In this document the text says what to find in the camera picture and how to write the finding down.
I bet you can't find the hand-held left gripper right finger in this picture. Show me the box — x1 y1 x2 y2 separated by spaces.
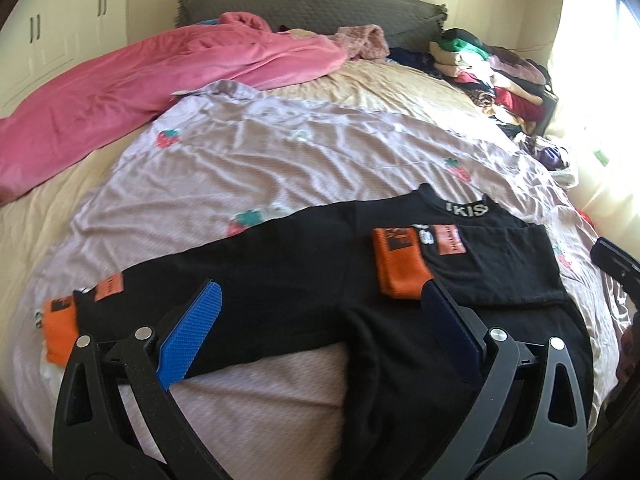
421 279 589 480

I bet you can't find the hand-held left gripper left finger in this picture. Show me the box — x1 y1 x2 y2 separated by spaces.
52 280 224 480

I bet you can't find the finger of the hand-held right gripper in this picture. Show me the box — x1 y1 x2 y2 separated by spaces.
590 236 640 311

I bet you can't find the black shirt with orange cuffs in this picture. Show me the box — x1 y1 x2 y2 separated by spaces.
37 182 596 480

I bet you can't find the grey white clothes heap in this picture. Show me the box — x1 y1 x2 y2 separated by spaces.
516 132 581 189

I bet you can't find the pile of folded clothes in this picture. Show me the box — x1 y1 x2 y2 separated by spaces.
429 26 557 137

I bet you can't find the cream curtain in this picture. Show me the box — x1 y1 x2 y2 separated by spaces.
544 0 640 243

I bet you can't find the strawberry print quilt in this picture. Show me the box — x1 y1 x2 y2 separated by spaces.
10 79 636 480

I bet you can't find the beige bed sheet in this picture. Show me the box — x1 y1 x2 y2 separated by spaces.
0 57 521 311

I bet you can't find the pink fleece blanket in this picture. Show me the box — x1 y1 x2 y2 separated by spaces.
0 10 349 206

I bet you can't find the dark blue garment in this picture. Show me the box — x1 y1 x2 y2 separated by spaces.
387 46 442 79

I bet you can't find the pink fuzzy garment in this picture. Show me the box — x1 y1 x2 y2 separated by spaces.
334 24 392 62

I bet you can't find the cream wardrobe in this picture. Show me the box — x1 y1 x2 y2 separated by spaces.
0 0 132 113

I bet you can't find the grey padded headboard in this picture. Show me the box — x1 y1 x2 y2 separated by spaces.
175 0 447 52

